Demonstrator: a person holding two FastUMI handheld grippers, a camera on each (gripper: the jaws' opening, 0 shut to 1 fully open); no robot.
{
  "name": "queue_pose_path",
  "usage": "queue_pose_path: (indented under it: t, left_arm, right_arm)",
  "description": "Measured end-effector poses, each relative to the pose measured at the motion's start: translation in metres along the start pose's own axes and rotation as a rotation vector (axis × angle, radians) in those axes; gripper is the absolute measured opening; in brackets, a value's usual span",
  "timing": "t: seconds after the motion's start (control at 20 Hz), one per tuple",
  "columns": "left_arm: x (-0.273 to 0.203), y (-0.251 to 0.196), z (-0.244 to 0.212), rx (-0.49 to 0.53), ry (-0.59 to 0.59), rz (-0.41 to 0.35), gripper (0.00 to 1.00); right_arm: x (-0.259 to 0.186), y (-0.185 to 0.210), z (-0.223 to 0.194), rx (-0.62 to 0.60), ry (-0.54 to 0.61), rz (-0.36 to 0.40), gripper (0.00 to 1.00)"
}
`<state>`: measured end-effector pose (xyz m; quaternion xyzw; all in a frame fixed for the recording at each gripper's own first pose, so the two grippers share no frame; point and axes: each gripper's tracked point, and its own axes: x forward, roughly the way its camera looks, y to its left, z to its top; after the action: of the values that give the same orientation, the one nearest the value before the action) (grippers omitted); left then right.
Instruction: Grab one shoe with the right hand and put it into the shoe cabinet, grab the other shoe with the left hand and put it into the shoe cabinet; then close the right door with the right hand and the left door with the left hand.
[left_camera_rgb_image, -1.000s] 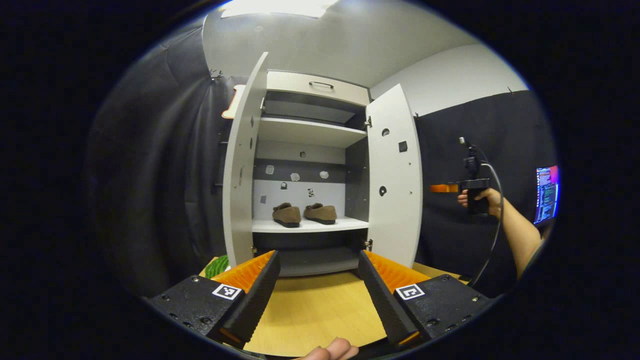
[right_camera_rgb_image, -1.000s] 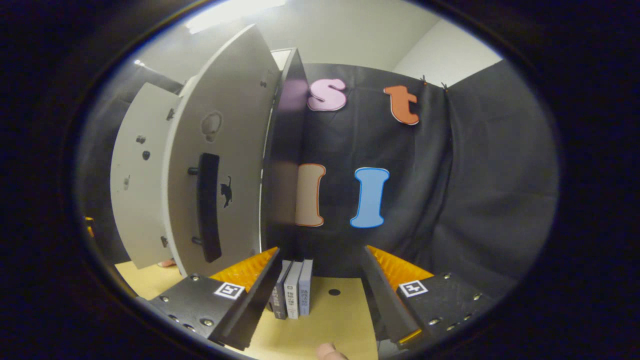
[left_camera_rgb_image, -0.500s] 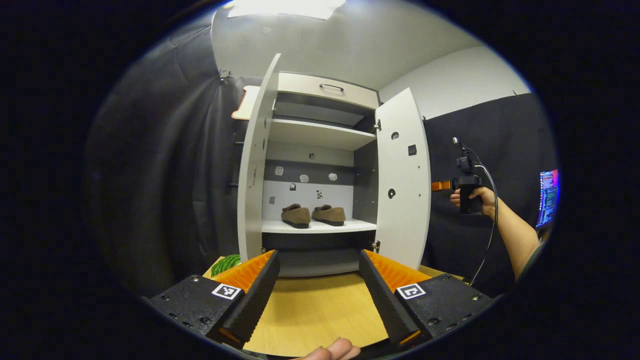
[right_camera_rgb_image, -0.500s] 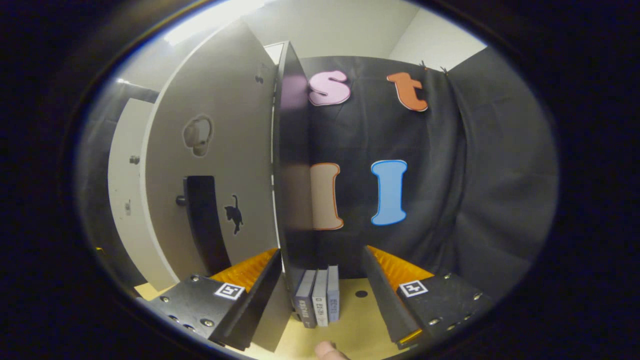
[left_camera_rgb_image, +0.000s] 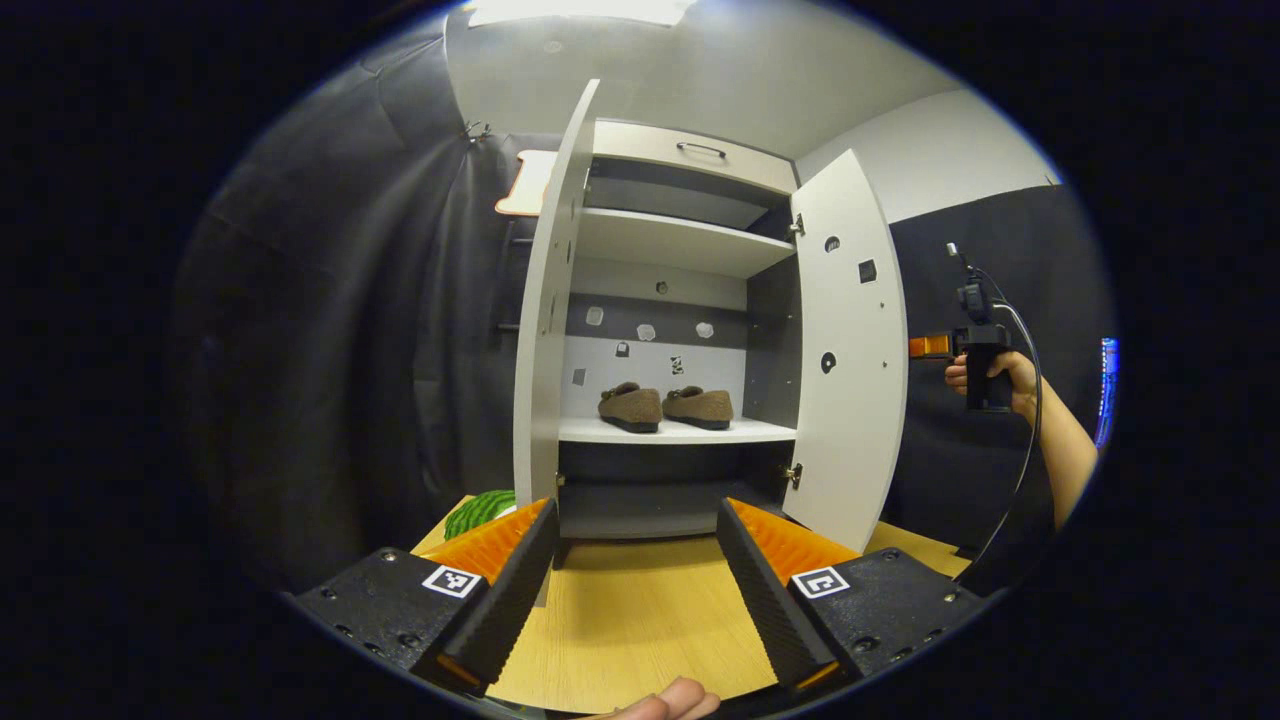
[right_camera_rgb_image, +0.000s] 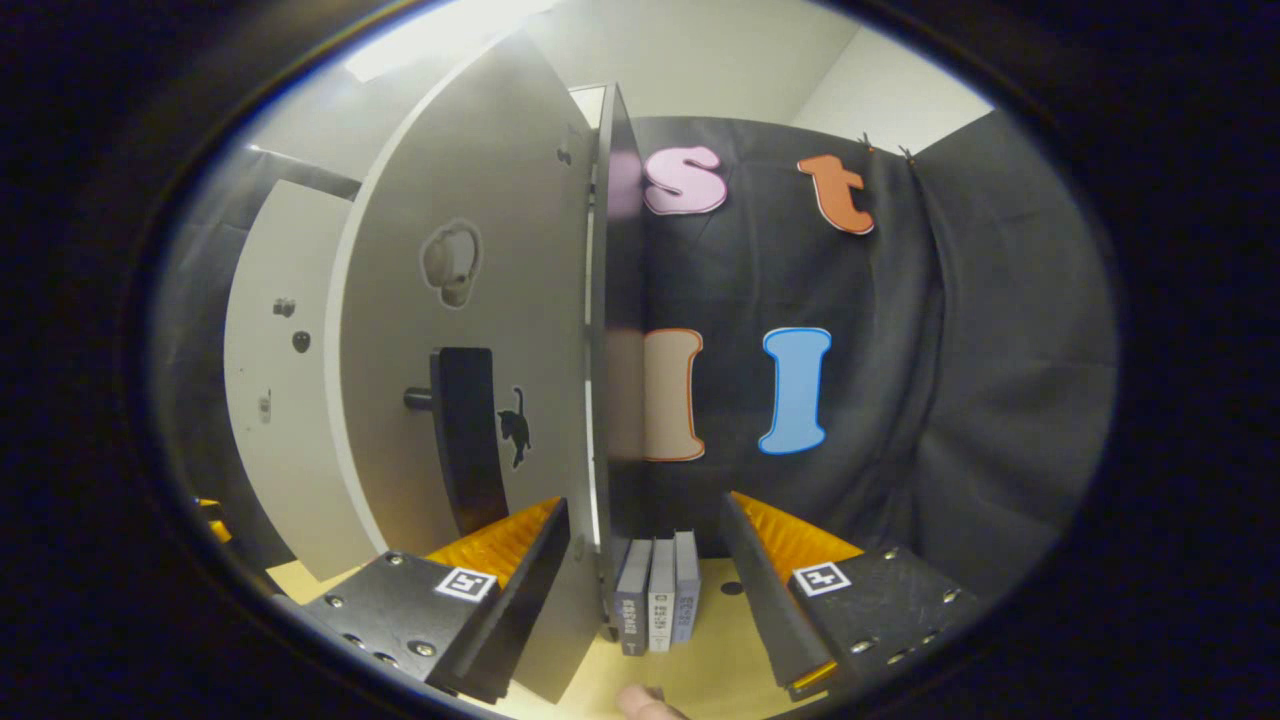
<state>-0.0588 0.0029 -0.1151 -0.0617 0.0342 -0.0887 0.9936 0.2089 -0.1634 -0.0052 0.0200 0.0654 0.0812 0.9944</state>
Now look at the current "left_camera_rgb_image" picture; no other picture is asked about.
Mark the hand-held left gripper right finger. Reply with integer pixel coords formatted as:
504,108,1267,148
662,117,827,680
715,497,988,696

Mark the black backdrop cloth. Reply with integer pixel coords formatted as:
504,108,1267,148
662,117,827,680
170,30,1119,596

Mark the white cabinet door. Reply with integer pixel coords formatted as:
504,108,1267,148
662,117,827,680
782,150,909,554
495,78,603,608

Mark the white shoe cabinet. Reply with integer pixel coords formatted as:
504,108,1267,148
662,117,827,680
555,120,801,541

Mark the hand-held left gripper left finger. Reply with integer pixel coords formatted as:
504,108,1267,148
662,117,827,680
293,498,563,698

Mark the brown fuzzy shoe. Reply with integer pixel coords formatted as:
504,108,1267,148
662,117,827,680
598,381,664,434
662,385,735,431

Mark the watermelon slice toy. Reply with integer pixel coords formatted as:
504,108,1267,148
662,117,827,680
444,489,518,542

